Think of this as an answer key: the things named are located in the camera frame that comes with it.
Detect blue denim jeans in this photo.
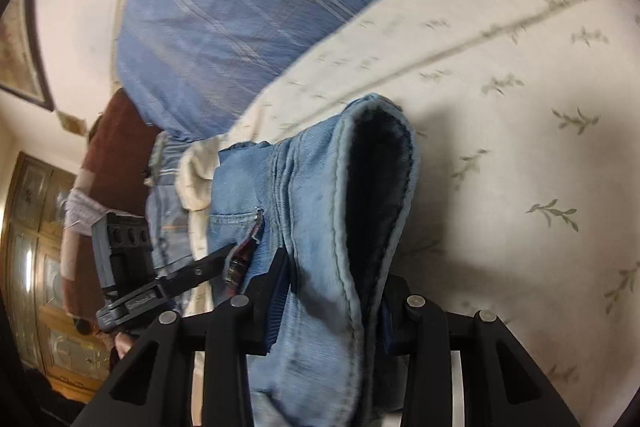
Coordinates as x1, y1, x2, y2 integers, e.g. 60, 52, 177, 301
207, 94, 420, 426

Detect person's left hand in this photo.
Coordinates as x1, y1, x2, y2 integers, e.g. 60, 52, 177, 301
114, 332, 137, 359

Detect grey-blue folded jeans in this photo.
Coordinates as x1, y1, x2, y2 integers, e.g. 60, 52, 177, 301
145, 131, 193, 275

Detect wooden glass-door wardrobe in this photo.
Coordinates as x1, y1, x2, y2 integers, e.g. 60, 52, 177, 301
1, 152, 110, 403

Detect white lace cloth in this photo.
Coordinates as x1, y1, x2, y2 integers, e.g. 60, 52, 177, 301
64, 187, 110, 236

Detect brown upholstered headboard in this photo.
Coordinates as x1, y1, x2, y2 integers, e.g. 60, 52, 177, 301
61, 90, 160, 322

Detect small framed picture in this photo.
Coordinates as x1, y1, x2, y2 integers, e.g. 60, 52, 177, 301
55, 110, 88, 136

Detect large framed painting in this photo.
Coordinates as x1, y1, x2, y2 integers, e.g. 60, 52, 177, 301
1, 0, 55, 112

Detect cream leaf-print bed sheet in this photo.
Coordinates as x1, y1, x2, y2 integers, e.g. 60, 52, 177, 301
181, 0, 639, 426

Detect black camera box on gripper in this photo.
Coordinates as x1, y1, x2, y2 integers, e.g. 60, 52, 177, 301
91, 211, 155, 301

